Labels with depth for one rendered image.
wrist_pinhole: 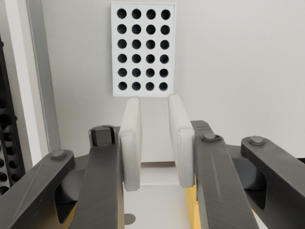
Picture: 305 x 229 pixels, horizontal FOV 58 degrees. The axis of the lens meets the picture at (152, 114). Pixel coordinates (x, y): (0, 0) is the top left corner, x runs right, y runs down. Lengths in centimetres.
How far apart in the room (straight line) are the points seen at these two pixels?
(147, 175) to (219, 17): 27
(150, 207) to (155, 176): 8
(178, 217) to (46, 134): 20
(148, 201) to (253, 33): 29
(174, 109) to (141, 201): 27
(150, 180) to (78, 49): 23
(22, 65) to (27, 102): 4
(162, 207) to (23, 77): 24
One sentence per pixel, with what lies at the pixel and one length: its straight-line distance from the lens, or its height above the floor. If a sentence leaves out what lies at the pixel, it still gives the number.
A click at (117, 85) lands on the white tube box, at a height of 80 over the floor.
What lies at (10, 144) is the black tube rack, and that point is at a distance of 37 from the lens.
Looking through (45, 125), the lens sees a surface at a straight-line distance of 34.
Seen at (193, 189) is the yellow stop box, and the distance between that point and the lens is 36.
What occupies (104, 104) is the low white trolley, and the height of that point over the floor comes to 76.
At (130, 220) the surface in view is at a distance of 38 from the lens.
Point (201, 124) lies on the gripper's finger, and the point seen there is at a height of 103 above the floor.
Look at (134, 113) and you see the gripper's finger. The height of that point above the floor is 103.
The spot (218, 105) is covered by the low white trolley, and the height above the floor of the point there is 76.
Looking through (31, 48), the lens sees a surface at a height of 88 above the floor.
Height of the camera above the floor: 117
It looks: 72 degrees down
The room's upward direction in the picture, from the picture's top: 177 degrees clockwise
